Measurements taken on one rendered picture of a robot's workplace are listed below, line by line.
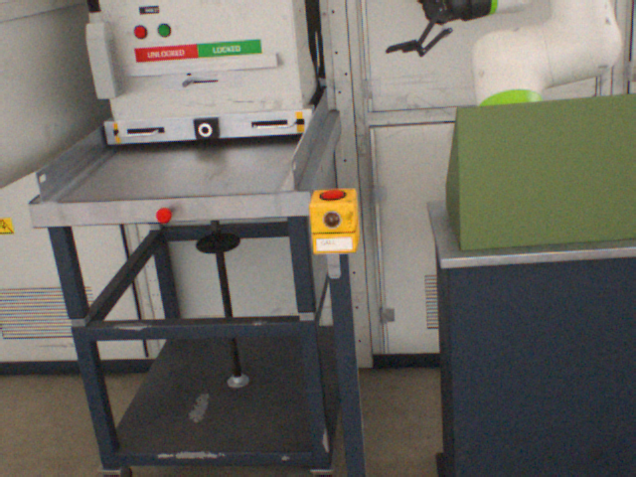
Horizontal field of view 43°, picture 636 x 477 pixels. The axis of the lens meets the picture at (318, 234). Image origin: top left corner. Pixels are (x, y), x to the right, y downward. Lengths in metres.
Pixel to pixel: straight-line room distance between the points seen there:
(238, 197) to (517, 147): 0.58
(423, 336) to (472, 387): 0.87
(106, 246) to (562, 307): 1.49
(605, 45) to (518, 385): 0.69
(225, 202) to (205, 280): 0.89
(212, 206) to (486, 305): 0.60
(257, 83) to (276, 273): 0.71
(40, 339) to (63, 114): 0.88
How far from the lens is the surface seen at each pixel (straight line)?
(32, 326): 2.85
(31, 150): 2.17
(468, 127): 1.50
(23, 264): 2.75
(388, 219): 2.39
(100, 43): 2.01
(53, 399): 2.79
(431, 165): 2.33
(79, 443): 2.54
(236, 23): 2.03
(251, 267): 2.52
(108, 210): 1.80
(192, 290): 2.60
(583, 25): 1.68
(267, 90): 2.04
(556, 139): 1.54
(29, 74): 2.18
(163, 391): 2.35
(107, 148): 2.20
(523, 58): 1.68
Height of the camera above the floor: 1.39
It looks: 22 degrees down
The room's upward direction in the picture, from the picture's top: 6 degrees counter-clockwise
